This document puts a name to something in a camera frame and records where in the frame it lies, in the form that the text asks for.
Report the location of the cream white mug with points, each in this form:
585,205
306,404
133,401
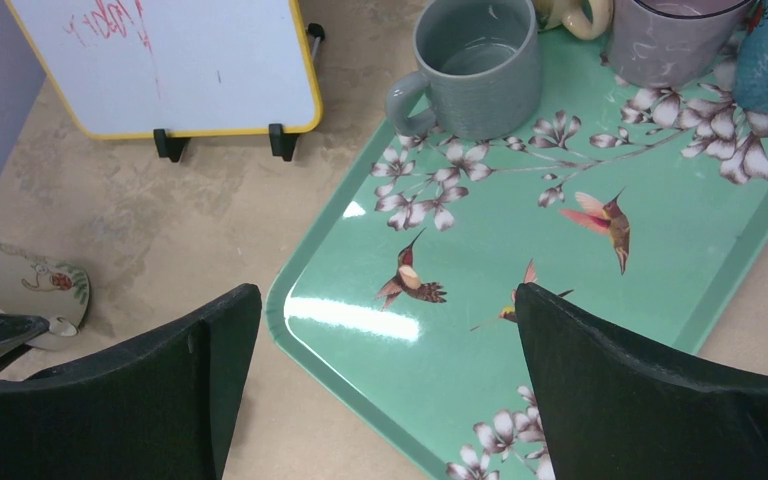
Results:
35,285

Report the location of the beige brown mug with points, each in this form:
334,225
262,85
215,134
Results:
586,20

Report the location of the green floral tray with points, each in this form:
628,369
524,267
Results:
645,206

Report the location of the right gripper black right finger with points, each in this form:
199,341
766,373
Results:
617,405

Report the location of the white whiteboard yellow frame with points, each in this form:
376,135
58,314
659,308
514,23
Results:
173,70

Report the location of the grey mug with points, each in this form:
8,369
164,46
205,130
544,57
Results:
478,75

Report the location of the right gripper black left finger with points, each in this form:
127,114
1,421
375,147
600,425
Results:
160,405

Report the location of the mauve purple mug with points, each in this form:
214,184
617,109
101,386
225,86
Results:
656,44

